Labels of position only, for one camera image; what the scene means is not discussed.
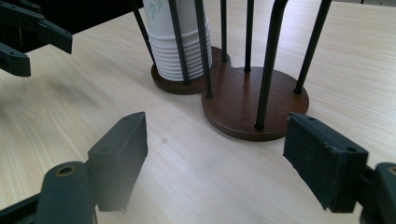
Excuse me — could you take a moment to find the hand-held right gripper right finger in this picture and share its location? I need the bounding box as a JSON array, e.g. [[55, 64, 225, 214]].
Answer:
[[283, 112, 370, 214]]

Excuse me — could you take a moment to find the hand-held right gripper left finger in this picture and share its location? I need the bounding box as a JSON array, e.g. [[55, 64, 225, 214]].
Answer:
[[87, 111, 149, 214]]

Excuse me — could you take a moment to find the dark brown cup holder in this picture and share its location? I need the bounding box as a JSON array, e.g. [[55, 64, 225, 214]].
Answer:
[[128, 0, 333, 143]]

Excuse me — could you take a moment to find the white paper cup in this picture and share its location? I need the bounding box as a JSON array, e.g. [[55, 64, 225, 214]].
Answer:
[[145, 0, 213, 82]]

